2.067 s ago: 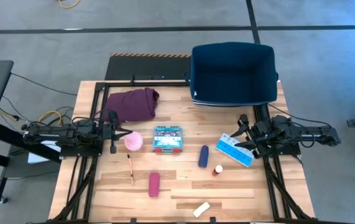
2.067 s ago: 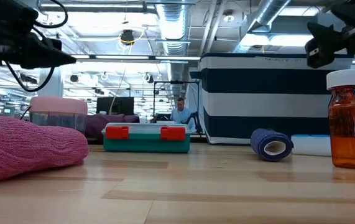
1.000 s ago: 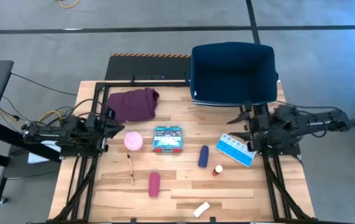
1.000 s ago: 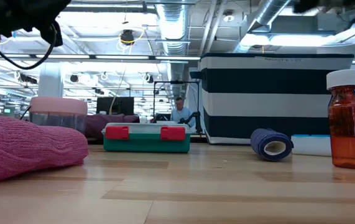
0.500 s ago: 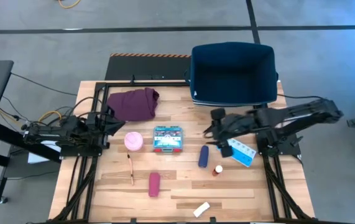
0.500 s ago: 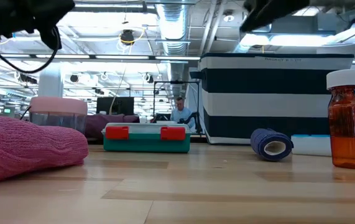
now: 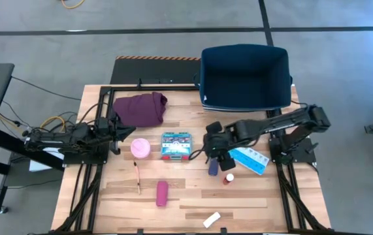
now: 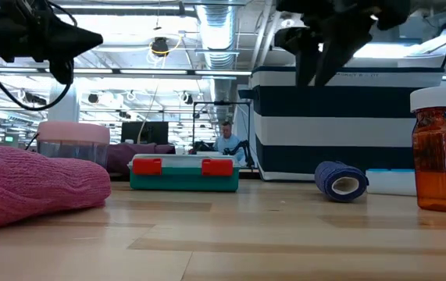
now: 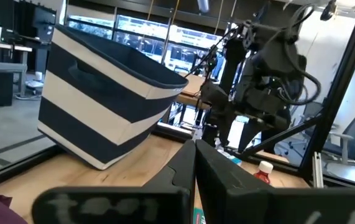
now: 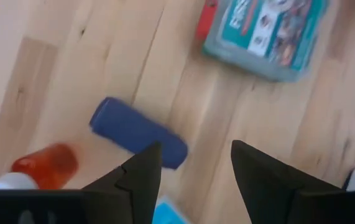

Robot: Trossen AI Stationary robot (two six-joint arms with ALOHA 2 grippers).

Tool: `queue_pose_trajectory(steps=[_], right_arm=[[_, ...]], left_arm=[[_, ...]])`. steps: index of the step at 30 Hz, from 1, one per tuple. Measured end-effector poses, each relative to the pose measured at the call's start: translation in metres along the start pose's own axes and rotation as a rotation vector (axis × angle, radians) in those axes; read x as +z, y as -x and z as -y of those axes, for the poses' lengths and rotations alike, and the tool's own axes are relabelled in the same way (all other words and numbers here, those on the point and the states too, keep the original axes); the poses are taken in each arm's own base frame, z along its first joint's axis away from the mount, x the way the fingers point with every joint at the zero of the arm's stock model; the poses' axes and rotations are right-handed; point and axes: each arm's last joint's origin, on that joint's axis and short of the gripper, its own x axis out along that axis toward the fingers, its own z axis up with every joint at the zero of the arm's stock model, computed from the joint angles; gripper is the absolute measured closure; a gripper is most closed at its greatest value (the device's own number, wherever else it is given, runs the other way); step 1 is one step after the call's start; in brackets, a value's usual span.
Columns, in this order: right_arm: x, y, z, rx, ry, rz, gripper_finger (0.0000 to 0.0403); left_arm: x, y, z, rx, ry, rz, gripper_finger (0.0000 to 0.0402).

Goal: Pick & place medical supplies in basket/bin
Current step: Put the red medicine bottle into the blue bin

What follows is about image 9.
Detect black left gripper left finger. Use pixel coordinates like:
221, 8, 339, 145
31, 139, 196, 224

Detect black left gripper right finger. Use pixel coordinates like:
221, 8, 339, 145
195, 139, 355, 224

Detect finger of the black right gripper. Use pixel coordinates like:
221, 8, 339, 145
238, 119, 290, 153
200, 81, 237, 147

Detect blue white weekly pill organizer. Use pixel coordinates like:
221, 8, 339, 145
214, 138, 243, 166

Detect navy white striped fabric basket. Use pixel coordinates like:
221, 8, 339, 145
37, 24, 190, 171

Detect wooden background table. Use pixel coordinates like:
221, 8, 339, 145
176, 73, 213, 110

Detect red bottle with white cap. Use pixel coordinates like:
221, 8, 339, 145
253, 161, 274, 186

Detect teal medicine box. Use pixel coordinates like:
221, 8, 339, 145
192, 207, 206, 224

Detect aluminium extrusion bar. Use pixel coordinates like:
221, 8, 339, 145
312, 151, 325, 189

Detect black cabinet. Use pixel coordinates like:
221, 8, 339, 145
12, 0, 57, 75

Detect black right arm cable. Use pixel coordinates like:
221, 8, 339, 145
284, 3, 322, 106

